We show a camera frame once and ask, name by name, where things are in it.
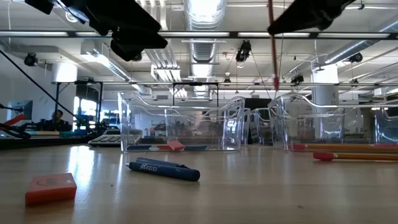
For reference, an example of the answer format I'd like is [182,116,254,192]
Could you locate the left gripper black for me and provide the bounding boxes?
[54,0,169,62]

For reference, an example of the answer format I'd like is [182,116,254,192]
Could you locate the black crossbar with lights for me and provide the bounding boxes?
[0,30,398,40]

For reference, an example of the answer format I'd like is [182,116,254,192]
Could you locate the pink eraser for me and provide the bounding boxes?
[167,140,185,152]

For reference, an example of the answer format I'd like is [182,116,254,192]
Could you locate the blue wall picture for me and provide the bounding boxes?
[6,100,34,121]

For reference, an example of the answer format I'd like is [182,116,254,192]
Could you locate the long horizontal ceiling beam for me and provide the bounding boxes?
[51,81,398,88]

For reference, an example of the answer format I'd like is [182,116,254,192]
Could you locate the seated person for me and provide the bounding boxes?
[42,109,73,132]

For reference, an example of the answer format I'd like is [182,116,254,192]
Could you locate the white building column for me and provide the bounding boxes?
[51,63,78,83]
[310,58,340,147]

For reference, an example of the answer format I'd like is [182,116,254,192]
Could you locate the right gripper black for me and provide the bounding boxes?
[267,0,355,35]

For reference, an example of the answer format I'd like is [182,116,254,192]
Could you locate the orange pencil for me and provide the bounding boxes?
[267,0,280,91]
[312,151,398,162]
[291,143,398,153]

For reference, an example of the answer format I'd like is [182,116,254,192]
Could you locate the black overhead camera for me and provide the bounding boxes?
[234,39,252,63]

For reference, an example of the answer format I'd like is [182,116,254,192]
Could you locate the black ceiling spotlight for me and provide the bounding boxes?
[348,52,364,64]
[290,73,305,85]
[24,52,39,67]

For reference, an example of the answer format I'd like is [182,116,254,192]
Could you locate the clear plastic bin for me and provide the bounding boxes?
[117,91,247,153]
[250,104,398,147]
[164,105,251,147]
[267,92,398,153]

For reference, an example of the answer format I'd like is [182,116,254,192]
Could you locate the silver ventilation duct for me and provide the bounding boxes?
[182,0,227,98]

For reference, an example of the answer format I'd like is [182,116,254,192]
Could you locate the orange-red eraser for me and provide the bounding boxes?
[24,172,78,207]

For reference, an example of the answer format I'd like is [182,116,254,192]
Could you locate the grey desk calculator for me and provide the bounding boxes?
[88,128,123,148]

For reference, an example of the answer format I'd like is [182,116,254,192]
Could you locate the blue eraser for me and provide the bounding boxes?
[126,144,152,152]
[183,144,208,152]

